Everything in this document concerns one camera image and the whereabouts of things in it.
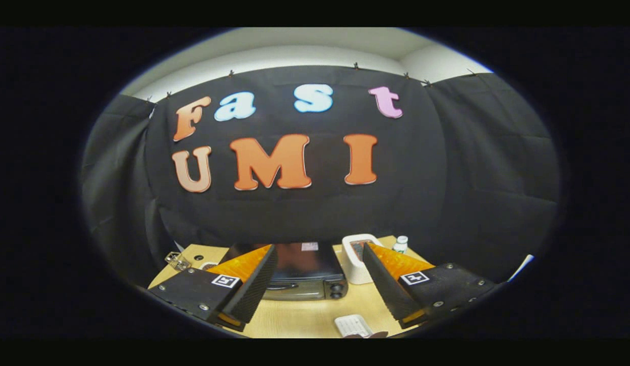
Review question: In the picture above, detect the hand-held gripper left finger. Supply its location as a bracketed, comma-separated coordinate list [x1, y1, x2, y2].
[147, 244, 278, 332]

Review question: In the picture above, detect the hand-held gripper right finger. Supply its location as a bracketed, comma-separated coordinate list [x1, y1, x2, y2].
[362, 241, 498, 330]

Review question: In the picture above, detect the black toaster oven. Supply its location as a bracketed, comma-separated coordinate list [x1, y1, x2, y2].
[221, 242, 349, 301]

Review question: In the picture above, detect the white pop-up toaster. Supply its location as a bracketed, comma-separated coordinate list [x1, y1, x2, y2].
[341, 234, 384, 285]

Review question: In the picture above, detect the white ridged dish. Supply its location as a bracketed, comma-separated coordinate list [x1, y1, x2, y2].
[334, 314, 374, 339]

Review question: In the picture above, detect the white paper sheet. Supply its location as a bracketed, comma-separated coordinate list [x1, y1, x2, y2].
[508, 254, 535, 282]

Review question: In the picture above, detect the metal wire holder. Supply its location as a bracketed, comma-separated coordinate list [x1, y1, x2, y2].
[165, 251, 191, 271]

